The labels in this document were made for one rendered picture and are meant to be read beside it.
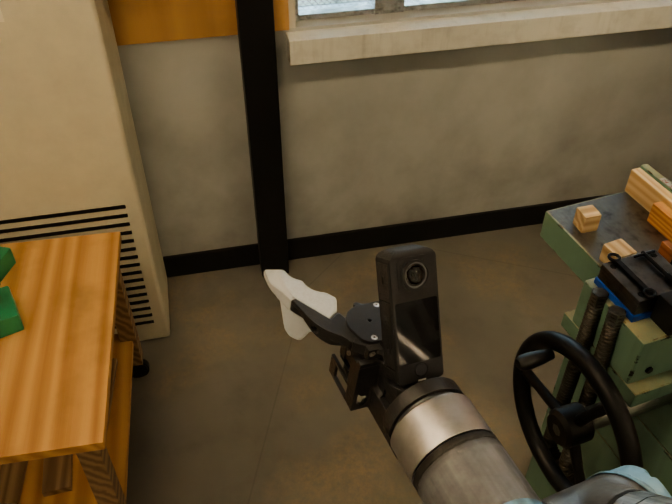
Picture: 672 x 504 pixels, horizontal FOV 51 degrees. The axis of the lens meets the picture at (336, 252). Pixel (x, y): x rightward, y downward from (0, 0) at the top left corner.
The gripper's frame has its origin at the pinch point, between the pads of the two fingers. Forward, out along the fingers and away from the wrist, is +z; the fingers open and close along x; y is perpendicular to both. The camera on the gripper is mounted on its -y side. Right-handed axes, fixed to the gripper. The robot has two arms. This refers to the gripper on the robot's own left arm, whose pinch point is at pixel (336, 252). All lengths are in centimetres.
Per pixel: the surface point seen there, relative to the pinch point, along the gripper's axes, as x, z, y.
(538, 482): 67, 12, 88
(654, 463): 61, -10, 49
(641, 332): 49, -4, 21
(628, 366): 48, -5, 27
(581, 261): 59, 19, 28
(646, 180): 76, 26, 18
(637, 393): 49, -7, 30
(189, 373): 9, 96, 123
